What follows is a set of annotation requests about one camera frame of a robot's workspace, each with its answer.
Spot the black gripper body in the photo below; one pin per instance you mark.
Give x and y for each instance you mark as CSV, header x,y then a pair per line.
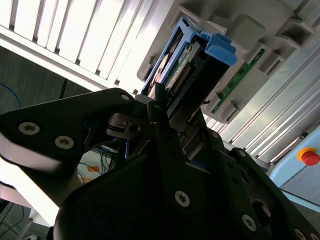
x,y
120,205

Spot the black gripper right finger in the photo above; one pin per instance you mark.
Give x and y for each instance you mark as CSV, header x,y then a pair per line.
x,y
250,190

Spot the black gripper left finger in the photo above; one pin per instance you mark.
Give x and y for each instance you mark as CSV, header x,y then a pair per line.
x,y
62,117

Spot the hard disk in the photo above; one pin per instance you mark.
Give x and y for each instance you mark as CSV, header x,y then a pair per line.
x,y
220,47

